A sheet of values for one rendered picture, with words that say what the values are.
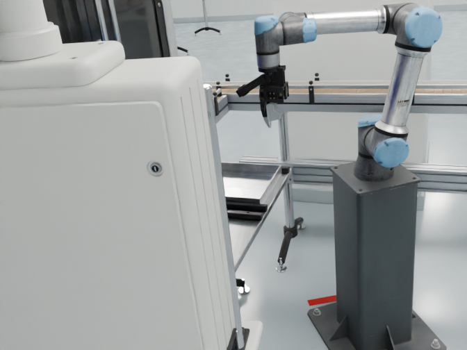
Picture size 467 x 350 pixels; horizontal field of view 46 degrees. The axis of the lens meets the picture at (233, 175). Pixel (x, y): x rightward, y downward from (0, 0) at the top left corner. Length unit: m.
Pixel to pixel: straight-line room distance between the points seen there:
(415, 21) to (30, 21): 1.26
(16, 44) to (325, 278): 2.32
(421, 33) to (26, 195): 1.33
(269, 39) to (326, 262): 1.60
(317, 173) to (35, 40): 2.16
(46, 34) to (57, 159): 0.19
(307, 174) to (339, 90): 0.48
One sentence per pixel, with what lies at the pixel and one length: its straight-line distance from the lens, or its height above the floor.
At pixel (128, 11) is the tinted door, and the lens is 1.79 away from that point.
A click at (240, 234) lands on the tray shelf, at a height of 0.88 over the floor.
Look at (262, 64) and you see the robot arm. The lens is 1.78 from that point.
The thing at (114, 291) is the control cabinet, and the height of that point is 1.20.
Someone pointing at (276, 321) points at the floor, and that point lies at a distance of 2.69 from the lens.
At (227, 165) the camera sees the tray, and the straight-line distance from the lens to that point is 2.06.
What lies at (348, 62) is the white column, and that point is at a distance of 3.26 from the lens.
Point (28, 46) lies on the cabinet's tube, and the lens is 0.88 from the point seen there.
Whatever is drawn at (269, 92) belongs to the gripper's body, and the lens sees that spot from 1.81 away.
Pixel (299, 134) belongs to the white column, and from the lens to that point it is 3.46.
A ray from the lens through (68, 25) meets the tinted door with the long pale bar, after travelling 1.54.
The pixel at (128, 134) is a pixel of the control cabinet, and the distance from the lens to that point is 0.80.
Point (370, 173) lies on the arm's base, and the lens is 2.13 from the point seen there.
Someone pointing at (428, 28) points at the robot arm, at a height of 1.36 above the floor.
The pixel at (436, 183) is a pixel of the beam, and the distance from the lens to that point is 2.82.
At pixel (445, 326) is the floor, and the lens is 2.71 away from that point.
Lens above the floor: 1.75
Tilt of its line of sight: 25 degrees down
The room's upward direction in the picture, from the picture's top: 7 degrees counter-clockwise
